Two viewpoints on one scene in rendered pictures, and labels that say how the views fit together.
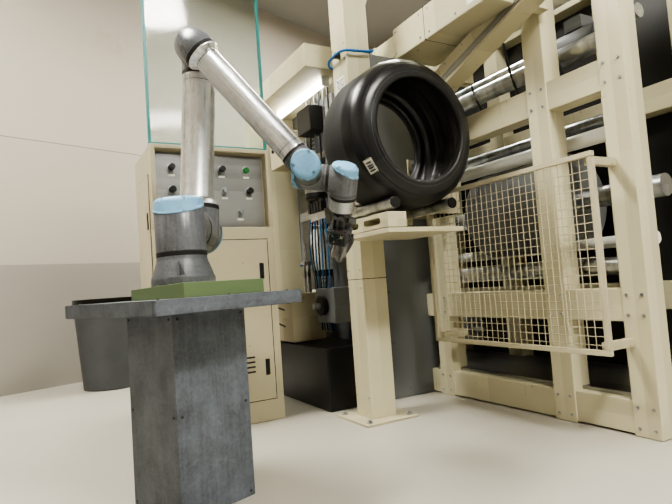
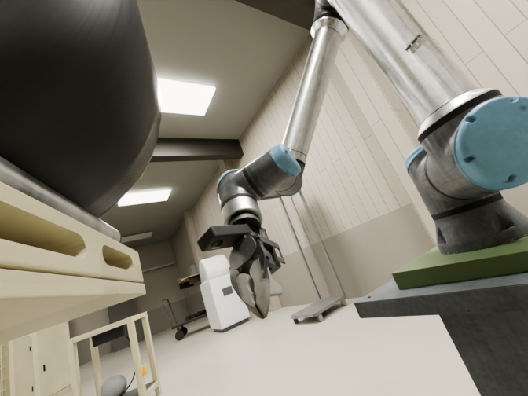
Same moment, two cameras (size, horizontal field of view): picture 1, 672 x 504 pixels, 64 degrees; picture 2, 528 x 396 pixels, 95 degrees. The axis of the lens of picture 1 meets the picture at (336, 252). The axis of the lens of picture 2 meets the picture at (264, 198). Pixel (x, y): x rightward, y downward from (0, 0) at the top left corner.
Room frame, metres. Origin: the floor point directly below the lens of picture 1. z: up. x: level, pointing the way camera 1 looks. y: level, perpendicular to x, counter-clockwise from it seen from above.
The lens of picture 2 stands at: (2.37, 0.14, 0.75)
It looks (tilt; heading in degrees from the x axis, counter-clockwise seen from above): 16 degrees up; 192
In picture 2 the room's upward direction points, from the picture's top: 20 degrees counter-clockwise
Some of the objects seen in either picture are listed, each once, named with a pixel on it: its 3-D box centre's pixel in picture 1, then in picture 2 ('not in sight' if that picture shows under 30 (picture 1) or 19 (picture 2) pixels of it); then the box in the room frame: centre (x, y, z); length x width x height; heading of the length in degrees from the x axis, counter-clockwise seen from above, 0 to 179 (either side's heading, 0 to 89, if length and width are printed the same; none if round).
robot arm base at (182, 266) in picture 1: (182, 268); (473, 222); (1.64, 0.47, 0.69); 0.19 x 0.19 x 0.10
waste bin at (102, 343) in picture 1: (112, 341); not in sight; (3.84, 1.62, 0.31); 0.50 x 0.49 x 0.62; 139
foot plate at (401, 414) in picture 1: (376, 413); not in sight; (2.46, -0.13, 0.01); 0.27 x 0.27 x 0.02; 29
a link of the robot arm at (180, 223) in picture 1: (180, 224); (447, 173); (1.65, 0.47, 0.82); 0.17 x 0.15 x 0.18; 179
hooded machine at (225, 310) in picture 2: not in sight; (221, 290); (-2.46, -2.42, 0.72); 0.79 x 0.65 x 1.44; 51
